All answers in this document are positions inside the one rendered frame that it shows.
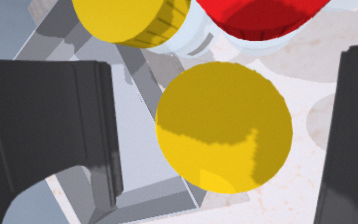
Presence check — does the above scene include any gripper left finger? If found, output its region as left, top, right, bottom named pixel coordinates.
left=0, top=59, right=124, bottom=224

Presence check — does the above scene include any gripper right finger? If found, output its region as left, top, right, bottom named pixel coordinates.
left=313, top=45, right=358, bottom=224

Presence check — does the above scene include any grey tray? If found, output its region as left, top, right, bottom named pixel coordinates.
left=13, top=0, right=207, bottom=224

